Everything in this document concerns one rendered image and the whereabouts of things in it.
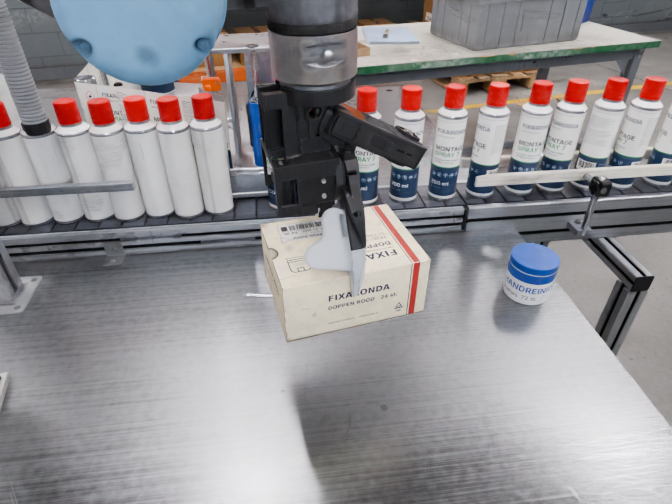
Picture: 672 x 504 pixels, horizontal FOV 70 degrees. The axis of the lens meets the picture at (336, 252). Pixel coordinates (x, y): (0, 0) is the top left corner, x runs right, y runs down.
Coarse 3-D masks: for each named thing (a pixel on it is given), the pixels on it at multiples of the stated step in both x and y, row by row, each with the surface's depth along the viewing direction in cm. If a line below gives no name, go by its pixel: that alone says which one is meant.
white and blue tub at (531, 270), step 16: (512, 256) 73; (528, 256) 72; (544, 256) 72; (512, 272) 73; (528, 272) 71; (544, 272) 70; (512, 288) 74; (528, 288) 72; (544, 288) 72; (528, 304) 74
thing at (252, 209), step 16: (384, 192) 93; (240, 208) 88; (256, 208) 89; (400, 208) 88; (416, 208) 88; (48, 224) 83; (64, 224) 83; (80, 224) 83; (96, 224) 83; (112, 224) 83; (128, 224) 83; (144, 224) 84; (160, 224) 84; (176, 224) 84
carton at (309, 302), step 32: (288, 224) 57; (320, 224) 57; (384, 224) 57; (288, 256) 51; (384, 256) 52; (416, 256) 52; (288, 288) 47; (320, 288) 49; (384, 288) 51; (416, 288) 53; (288, 320) 50; (320, 320) 51; (352, 320) 53; (384, 320) 54
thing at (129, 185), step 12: (132, 180) 79; (0, 192) 76; (12, 192) 77; (24, 192) 77; (36, 192) 77; (48, 192) 77; (60, 192) 78; (72, 192) 78; (84, 192) 78; (96, 192) 78
